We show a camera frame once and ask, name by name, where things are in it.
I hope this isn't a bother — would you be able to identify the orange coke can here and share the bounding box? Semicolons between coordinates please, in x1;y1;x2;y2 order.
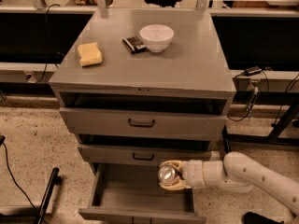
158;164;181;185

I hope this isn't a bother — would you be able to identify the black shoe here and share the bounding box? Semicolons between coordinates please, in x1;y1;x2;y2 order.
242;212;284;224

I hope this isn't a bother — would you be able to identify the black snack packet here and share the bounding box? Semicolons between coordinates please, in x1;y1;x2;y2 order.
122;36;146;54

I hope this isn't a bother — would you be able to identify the grey middle drawer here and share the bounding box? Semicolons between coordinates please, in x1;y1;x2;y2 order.
78;145;212;166

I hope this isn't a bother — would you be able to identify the grey top drawer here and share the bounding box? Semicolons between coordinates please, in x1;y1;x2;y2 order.
60;107;226;141

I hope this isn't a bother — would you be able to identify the white ceramic bowl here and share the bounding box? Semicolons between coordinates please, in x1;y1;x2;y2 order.
139;24;174;53

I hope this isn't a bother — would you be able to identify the grey metal drawer cabinet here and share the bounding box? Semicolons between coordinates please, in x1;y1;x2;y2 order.
49;7;236;173

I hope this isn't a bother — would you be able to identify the black metal stand leg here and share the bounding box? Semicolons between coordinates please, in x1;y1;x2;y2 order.
35;167;62;224

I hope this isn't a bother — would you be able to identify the yellow sponge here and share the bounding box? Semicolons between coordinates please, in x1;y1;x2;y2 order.
78;42;103;67

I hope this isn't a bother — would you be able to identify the black floor cable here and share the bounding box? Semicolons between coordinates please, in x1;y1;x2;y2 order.
0;135;49;224

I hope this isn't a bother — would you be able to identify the black power adapter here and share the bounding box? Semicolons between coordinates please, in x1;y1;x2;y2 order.
245;66;262;76

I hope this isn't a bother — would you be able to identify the black table frame leg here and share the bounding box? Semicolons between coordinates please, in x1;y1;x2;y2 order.
222;98;299;153

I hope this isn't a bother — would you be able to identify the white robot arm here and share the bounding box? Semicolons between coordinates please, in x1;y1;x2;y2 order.
157;152;299;215

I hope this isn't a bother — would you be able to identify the grey open bottom drawer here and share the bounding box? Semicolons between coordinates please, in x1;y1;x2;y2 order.
78;164;206;224

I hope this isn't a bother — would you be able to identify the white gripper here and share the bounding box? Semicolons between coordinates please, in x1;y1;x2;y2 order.
160;160;205;190

